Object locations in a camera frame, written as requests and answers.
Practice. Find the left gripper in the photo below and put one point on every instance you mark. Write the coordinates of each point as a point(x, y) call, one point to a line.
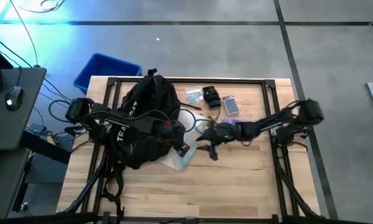
point(174, 133)

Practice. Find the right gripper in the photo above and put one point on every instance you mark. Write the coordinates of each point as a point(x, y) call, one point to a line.
point(228, 132)

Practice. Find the white mesh pouch teal trim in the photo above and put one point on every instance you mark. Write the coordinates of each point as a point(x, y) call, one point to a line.
point(180, 160)

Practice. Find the black fabric garment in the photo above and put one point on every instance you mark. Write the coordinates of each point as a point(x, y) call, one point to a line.
point(149, 96)

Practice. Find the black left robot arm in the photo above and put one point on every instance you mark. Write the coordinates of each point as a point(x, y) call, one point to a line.
point(77, 109)

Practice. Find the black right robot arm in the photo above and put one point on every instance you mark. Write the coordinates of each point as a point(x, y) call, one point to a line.
point(311, 110)

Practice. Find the small purple packet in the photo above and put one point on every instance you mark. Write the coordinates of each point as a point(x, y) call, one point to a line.
point(233, 120)

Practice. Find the brown pen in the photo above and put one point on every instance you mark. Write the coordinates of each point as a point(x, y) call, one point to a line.
point(192, 107)

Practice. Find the silver phone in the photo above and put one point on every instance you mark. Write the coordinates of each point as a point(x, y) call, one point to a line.
point(230, 105)

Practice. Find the black wallet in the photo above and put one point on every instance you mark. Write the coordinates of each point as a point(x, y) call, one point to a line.
point(211, 97)

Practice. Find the clear plastic bag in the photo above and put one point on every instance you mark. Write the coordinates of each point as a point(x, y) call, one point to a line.
point(193, 95)

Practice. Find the blue plastic bin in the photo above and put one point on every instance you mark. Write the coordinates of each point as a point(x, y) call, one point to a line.
point(105, 67)

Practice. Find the black power brick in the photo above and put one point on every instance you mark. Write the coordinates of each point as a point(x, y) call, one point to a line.
point(35, 128)

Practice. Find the dark grey desk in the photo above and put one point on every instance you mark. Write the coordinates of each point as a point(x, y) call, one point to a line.
point(12, 130)
point(3, 180)

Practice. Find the black computer mouse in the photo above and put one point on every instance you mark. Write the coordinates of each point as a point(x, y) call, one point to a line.
point(14, 98)

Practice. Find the black aluminium table frame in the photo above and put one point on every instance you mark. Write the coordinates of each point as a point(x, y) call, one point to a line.
point(269, 84)

